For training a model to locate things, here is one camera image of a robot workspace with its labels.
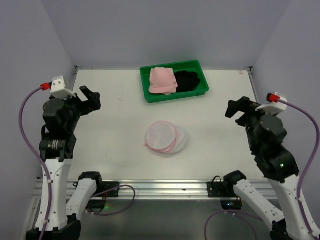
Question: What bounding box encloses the black bra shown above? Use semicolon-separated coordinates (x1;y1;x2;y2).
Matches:
174;70;200;93

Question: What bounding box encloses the pink bra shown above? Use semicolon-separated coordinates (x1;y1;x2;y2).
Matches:
149;67;178;95

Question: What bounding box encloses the white pink mesh laundry bag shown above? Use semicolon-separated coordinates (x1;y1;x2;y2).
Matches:
144;121;189;155

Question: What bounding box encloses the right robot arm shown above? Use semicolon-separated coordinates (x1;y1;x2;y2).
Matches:
222;93;320;240

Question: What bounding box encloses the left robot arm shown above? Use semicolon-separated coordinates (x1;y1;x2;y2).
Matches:
25;86;102;240

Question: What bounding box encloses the green plastic tray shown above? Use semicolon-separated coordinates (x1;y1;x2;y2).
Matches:
140;60;210;103

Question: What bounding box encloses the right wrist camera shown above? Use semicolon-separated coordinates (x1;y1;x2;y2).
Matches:
255;92;288;116

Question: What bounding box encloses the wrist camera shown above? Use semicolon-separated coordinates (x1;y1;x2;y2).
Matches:
50;75;76;99
255;92;288;116

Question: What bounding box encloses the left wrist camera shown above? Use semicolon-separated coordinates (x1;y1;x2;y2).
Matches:
50;75;76;99

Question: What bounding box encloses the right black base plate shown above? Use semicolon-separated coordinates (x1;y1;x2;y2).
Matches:
206;175;237;198

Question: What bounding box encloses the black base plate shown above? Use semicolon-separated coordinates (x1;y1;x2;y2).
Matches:
92;181;120;198
206;175;237;198

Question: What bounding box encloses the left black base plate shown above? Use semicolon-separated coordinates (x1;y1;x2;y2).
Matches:
92;181;120;198

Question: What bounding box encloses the aluminium mounting rail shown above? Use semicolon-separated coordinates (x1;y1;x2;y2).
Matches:
32;180;277;201

